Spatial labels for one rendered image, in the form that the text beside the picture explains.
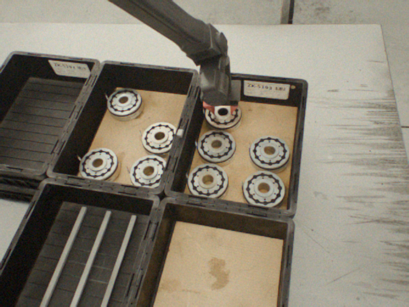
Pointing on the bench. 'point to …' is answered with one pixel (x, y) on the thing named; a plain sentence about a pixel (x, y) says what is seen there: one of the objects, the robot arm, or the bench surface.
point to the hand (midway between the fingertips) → (223, 111)
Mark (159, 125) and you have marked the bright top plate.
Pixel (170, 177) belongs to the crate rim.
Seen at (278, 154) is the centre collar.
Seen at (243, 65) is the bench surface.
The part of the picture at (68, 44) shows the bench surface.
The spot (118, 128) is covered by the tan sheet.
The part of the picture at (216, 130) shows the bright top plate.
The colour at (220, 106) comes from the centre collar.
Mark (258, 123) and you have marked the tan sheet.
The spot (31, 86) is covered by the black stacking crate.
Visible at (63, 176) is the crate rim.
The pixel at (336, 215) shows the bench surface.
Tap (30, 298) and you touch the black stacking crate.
